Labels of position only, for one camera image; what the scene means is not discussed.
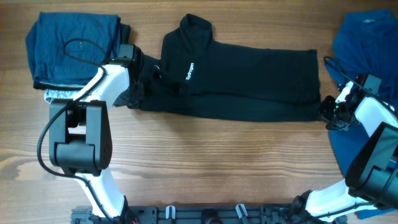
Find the black polo shirt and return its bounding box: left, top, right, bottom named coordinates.
left=125, top=14, right=320, bottom=122

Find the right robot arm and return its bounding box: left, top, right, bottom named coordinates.
left=287, top=73, right=397, bottom=223

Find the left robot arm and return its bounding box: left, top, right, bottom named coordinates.
left=48, top=44, right=142, bottom=223

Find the blue polo shirt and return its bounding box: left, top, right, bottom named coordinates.
left=324, top=8, right=398, bottom=220

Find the folded dark blue garment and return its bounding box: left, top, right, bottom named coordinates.
left=25, top=11, right=125, bottom=87

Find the folded light grey garment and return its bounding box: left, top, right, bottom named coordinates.
left=44, top=89, right=79, bottom=104

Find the right grey rail clip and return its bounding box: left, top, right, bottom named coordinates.
left=235, top=203, right=249, bottom=224

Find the grey rail clip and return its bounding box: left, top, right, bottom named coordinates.
left=235, top=203, right=249, bottom=224
left=165, top=205, right=176, bottom=220

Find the left grey rail clip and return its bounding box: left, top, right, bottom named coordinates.
left=165, top=205, right=176, bottom=220

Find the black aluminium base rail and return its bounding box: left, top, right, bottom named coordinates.
left=70, top=203, right=348, bottom=224

